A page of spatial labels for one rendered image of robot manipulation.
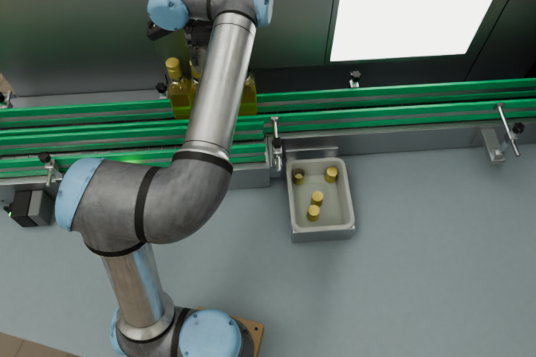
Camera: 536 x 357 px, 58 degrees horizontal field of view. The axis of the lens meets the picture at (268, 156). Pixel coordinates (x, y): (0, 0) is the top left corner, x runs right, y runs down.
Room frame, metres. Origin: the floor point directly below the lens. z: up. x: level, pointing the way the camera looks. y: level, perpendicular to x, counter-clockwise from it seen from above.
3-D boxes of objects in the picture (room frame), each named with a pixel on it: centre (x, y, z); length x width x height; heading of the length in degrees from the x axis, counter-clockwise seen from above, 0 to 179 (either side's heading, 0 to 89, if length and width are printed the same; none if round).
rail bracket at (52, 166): (0.60, 0.57, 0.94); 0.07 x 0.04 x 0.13; 3
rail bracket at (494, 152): (0.72, -0.66, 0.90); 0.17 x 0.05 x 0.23; 3
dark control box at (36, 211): (0.57, 0.68, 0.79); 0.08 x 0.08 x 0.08; 3
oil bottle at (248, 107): (0.81, 0.06, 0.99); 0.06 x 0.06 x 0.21; 4
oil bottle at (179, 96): (0.80, 0.23, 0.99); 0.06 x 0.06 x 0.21; 2
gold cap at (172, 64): (0.80, 0.23, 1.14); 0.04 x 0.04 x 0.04
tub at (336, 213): (0.59, -0.14, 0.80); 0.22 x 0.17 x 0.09; 3
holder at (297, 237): (0.62, -0.14, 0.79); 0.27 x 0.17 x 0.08; 3
